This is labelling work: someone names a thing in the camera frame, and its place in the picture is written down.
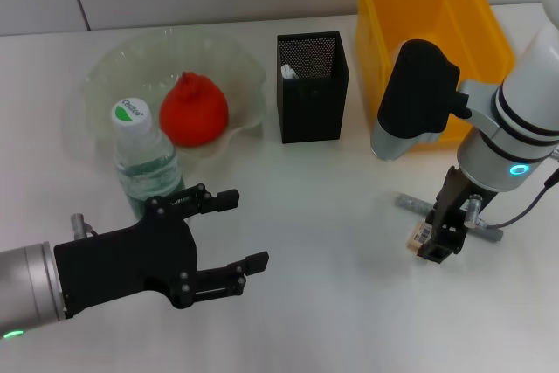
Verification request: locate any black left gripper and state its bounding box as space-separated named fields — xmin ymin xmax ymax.
xmin=52 ymin=183 xmax=270 ymax=318

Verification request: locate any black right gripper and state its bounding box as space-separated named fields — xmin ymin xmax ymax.
xmin=416 ymin=165 xmax=493 ymax=266

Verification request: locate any beige eraser with barcode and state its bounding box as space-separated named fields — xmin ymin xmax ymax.
xmin=405 ymin=222 xmax=436 ymax=255

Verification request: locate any grey marker pen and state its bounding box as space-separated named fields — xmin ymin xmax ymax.
xmin=395 ymin=192 xmax=503 ymax=243

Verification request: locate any clear green-label water bottle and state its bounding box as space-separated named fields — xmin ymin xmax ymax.
xmin=111 ymin=97 xmax=187 ymax=222

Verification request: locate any black mesh pen holder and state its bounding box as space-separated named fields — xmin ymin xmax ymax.
xmin=276 ymin=31 xmax=350 ymax=145

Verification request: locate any pale green glass fruit plate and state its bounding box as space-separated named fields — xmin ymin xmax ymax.
xmin=82 ymin=27 xmax=267 ymax=163

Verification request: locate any yellow plastic storage bin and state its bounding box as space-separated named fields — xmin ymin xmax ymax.
xmin=354 ymin=0 xmax=516 ymax=148

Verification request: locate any right gripper cable with connector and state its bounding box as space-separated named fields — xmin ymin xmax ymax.
xmin=464 ymin=149 xmax=559 ymax=231

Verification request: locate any silver left gripper cable connector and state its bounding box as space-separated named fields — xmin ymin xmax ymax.
xmin=69 ymin=213 xmax=100 ymax=242

